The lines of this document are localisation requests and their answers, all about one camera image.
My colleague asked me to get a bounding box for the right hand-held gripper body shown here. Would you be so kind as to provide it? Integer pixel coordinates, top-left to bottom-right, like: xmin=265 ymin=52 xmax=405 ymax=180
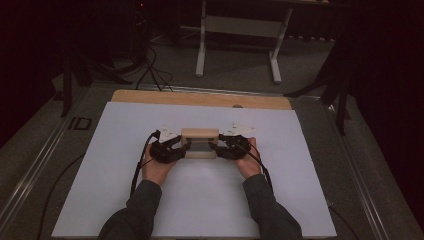
xmin=213 ymin=123 xmax=257 ymax=161

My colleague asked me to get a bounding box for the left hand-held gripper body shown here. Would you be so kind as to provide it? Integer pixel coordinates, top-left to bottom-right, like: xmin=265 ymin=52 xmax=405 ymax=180
xmin=149 ymin=124 xmax=188 ymax=165

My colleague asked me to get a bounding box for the wooden picture frame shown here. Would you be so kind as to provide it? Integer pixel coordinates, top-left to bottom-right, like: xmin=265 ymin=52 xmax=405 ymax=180
xmin=180 ymin=127 xmax=220 ymax=160

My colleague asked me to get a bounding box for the person's left hand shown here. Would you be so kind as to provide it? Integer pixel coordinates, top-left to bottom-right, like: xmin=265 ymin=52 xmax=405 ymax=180
xmin=141 ymin=141 xmax=178 ymax=187

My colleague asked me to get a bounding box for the person's right hand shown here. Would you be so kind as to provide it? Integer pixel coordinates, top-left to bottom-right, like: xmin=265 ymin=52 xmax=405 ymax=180
xmin=234 ymin=137 xmax=263 ymax=180

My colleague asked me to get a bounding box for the black metal stand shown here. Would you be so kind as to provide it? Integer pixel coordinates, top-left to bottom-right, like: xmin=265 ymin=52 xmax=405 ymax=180
xmin=284 ymin=33 xmax=353 ymax=136
xmin=59 ymin=49 xmax=134 ymax=118

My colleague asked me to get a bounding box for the left hand-held gripper cable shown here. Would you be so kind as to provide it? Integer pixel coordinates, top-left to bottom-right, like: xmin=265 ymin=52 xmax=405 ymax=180
xmin=129 ymin=130 xmax=161 ymax=198

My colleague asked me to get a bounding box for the hand-held gripper cable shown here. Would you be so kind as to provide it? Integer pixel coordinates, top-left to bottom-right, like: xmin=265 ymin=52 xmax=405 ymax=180
xmin=129 ymin=130 xmax=161 ymax=198
xmin=229 ymin=136 xmax=275 ymax=196

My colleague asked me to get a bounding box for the right hand-held gripper cable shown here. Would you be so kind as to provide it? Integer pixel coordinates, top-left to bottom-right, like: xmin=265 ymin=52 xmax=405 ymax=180
xmin=229 ymin=136 xmax=275 ymax=196

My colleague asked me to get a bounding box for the metal floor rail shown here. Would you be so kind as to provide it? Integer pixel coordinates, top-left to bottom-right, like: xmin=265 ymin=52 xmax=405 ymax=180
xmin=0 ymin=88 xmax=89 ymax=228
xmin=321 ymin=99 xmax=391 ymax=240
xmin=89 ymin=81 xmax=323 ymax=100

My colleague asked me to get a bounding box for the bundle of black cables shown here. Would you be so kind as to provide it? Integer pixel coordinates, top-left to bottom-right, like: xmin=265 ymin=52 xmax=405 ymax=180
xmin=134 ymin=46 xmax=174 ymax=93

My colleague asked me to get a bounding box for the white metal desk frame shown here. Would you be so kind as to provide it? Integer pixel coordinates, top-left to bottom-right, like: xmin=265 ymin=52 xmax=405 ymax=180
xmin=194 ymin=0 xmax=331 ymax=85

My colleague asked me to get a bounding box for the black rectangular floor bracket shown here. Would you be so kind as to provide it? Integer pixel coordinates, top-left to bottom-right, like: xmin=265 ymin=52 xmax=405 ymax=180
xmin=68 ymin=116 xmax=93 ymax=131

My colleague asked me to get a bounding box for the black floor cable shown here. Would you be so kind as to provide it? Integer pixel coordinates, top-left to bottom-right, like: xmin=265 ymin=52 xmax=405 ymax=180
xmin=39 ymin=152 xmax=87 ymax=240
xmin=328 ymin=203 xmax=361 ymax=240

